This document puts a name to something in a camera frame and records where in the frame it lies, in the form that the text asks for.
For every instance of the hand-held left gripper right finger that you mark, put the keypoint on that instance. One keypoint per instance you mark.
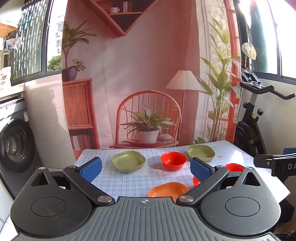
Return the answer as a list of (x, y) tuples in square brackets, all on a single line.
[(200, 169)]

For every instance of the white printed bag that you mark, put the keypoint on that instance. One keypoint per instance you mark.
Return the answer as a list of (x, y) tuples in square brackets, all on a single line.
[(4, 78)]

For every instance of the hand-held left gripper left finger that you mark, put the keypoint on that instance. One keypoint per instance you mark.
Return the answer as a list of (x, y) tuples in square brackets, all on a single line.
[(91, 170)]

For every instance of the grey washing machine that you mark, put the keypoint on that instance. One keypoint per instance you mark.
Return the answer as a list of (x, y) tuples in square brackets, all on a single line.
[(16, 148)]

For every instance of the cream round fan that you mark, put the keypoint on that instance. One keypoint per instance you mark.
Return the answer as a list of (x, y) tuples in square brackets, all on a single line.
[(249, 51)]

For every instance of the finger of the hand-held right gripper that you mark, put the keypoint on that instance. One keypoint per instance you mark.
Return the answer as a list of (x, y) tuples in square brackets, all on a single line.
[(263, 162)]

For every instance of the orange square plate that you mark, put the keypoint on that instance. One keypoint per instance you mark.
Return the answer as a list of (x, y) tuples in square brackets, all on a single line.
[(168, 188)]

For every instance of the printed room backdrop cloth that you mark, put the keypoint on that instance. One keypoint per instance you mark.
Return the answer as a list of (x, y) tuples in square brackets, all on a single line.
[(148, 76)]

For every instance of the red bowl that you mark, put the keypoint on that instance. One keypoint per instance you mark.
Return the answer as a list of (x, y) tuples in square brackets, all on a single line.
[(234, 166), (195, 181), (173, 160)]

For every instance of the green square plate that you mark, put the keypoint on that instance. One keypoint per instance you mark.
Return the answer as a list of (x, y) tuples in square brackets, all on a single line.
[(128, 161), (200, 152)]

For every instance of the plaid blue tablecloth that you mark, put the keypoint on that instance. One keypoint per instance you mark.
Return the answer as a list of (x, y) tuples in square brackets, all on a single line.
[(129, 183)]

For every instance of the black exercise bike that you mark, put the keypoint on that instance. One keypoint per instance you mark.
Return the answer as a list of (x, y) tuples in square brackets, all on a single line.
[(251, 120)]

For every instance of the dark-framed window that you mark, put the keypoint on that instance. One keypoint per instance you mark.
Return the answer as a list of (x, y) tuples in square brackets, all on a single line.
[(266, 34), (30, 39)]

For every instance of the hanging grey laundry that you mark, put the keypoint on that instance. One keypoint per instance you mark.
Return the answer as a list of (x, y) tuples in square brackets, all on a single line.
[(12, 44)]

